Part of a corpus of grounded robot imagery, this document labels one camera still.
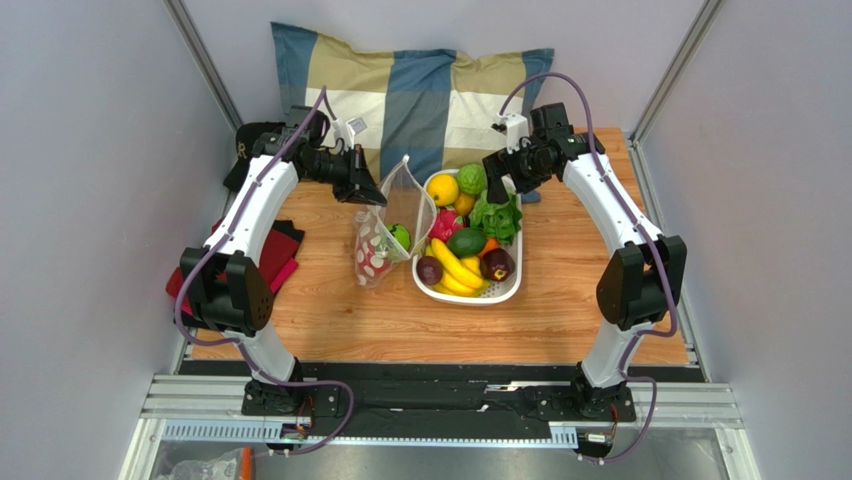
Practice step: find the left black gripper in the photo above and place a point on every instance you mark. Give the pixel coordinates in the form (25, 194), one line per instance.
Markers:
(360, 186)

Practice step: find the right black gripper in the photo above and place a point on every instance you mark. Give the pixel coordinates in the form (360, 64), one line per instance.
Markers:
(505, 170)

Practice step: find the green bumpy fruit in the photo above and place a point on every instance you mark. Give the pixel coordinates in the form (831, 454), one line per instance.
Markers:
(472, 179)

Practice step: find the green leafy lettuce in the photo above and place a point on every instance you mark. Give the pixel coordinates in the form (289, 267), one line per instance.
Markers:
(500, 221)

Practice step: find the clear dotted zip bag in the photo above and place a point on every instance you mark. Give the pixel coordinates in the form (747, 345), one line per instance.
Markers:
(386, 236)

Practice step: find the small green watermelon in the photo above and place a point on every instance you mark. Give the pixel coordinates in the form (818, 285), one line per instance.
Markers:
(401, 234)

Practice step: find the yellow lemon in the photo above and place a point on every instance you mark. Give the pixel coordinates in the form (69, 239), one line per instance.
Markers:
(443, 189)

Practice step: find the red apple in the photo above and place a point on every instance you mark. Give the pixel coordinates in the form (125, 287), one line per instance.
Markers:
(370, 266)

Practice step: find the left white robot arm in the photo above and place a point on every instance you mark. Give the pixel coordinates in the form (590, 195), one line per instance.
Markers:
(222, 283)

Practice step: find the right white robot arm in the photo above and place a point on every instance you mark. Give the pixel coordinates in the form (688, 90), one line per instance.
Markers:
(642, 280)

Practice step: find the small orange fruit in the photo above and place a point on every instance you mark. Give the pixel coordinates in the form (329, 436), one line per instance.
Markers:
(464, 204)

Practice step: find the pink dragon fruit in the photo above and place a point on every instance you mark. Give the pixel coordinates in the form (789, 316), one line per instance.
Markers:
(447, 222)

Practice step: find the green avocado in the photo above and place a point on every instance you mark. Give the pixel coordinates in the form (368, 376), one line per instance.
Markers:
(467, 242)

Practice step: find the checked blue beige pillow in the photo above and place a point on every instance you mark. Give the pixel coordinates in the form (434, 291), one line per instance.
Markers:
(435, 106)

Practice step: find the red folded cloth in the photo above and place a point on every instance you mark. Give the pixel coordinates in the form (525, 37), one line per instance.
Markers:
(278, 257)

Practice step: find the black baseball cap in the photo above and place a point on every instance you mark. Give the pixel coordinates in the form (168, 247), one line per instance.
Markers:
(246, 136)

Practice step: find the dark red mangosteen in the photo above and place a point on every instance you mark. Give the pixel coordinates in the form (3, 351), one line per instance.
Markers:
(497, 265)

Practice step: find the dark purple plum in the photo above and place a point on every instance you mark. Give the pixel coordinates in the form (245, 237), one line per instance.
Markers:
(429, 270)

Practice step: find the white plastic fruit basket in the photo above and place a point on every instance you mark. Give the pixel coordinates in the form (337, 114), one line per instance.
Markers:
(495, 293)

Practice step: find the yellow banana bunch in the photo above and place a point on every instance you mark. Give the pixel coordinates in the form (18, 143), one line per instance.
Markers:
(457, 278)

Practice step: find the crumpled plastic packet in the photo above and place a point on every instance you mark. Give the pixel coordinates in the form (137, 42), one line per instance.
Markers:
(237, 464)

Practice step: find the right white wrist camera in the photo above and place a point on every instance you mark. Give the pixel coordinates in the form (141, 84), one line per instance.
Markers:
(514, 127)

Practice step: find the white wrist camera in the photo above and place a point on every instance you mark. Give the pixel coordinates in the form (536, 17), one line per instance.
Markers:
(345, 133)
(514, 127)

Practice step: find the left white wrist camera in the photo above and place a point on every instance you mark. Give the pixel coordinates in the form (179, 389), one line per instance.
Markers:
(345, 133)

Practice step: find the black mounting base plate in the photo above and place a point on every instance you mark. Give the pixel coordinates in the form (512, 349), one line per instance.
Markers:
(429, 401)

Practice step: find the aluminium rail frame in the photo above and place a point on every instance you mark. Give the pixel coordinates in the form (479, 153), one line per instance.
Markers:
(689, 428)

